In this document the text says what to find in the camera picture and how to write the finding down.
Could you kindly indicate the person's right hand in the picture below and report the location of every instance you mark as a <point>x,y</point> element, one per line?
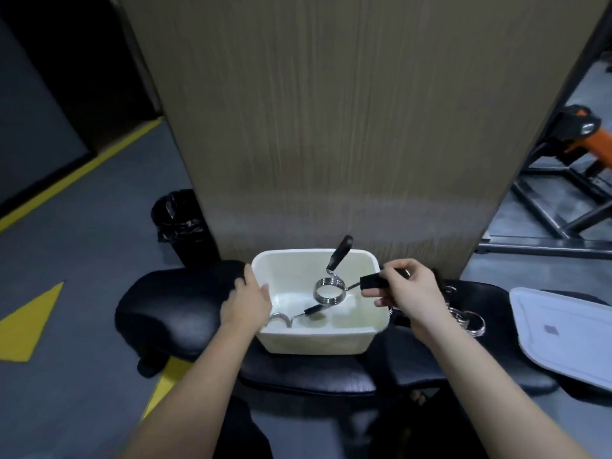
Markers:
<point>418,298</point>

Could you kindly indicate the black and orange gym machine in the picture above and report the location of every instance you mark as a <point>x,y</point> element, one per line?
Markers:
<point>569,176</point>

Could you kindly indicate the person's right thumb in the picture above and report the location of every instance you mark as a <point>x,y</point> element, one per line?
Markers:
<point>378,291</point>

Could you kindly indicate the person's dark trousers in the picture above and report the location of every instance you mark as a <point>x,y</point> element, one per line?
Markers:
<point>244,432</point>

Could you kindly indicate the person's left forearm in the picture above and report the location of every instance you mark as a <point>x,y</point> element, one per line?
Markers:
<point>201,394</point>

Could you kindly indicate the person's right forearm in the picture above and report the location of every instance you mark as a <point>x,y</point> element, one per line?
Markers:
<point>487,401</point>

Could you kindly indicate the white plastic bin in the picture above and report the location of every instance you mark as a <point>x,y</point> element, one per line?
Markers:
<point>291,277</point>

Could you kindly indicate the wood-grain pillar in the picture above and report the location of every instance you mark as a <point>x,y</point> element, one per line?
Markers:
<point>354,124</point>

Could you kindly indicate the person's left hand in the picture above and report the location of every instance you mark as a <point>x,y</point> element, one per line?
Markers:
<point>245,308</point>

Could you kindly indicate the white plastic lid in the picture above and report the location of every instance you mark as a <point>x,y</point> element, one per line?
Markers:
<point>559,329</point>

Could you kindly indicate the black trash bin with bag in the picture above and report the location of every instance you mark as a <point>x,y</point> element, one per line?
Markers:
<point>184,229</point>

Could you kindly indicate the black padded bench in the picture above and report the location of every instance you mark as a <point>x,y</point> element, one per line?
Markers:
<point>177,305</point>

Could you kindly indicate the person's left thumb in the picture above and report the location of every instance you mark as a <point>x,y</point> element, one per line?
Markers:
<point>266,293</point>

